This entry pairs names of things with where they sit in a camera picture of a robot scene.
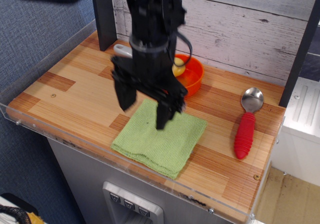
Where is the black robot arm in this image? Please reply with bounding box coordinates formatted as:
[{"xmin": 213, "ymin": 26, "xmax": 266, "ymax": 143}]
[{"xmin": 111, "ymin": 0, "xmax": 188, "ymax": 130}]

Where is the grey cabinet with button panel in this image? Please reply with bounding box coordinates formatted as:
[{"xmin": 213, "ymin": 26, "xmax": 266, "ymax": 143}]
[{"xmin": 48, "ymin": 139, "xmax": 228, "ymax": 224}]

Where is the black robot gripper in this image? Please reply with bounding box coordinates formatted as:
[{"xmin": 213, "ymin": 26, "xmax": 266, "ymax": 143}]
[{"xmin": 111, "ymin": 47, "xmax": 188, "ymax": 130}]

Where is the orange pan with grey handle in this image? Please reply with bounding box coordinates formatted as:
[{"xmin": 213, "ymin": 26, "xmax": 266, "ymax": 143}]
[{"xmin": 113, "ymin": 43, "xmax": 205, "ymax": 99}]

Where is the dark grey post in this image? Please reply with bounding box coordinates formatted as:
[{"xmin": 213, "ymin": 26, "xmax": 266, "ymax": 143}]
[
  {"xmin": 278, "ymin": 0, "xmax": 320, "ymax": 108},
  {"xmin": 92, "ymin": 0, "xmax": 117, "ymax": 51}
]

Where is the clear acrylic table guard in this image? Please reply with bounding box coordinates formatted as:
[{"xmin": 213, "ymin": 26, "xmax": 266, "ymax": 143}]
[{"xmin": 0, "ymin": 21, "xmax": 285, "ymax": 224}]

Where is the white ridged appliance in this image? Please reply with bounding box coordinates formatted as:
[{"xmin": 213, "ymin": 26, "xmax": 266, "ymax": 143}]
[{"xmin": 271, "ymin": 77, "xmax": 320, "ymax": 186}]

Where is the yellow toy potato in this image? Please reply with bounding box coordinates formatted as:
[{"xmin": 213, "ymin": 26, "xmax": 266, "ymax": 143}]
[{"xmin": 171, "ymin": 57, "xmax": 186, "ymax": 77}]

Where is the metal spoon with red handle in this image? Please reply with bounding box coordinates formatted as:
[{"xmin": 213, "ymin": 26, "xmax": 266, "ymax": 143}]
[{"xmin": 233, "ymin": 87, "xmax": 264, "ymax": 160}]

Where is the dark grey left post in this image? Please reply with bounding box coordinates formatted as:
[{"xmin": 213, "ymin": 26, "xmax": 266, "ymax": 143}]
[{"xmin": 92, "ymin": 0, "xmax": 117, "ymax": 51}]

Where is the dark grey right post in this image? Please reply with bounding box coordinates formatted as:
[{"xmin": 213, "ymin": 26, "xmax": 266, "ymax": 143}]
[{"xmin": 278, "ymin": 0, "xmax": 320, "ymax": 108}]

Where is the green cloth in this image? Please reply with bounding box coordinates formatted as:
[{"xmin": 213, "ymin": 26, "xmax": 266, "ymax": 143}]
[{"xmin": 111, "ymin": 99, "xmax": 207, "ymax": 179}]

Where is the yellow object at corner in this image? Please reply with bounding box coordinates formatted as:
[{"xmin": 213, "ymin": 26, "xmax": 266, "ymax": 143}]
[{"xmin": 27, "ymin": 212, "xmax": 45, "ymax": 224}]

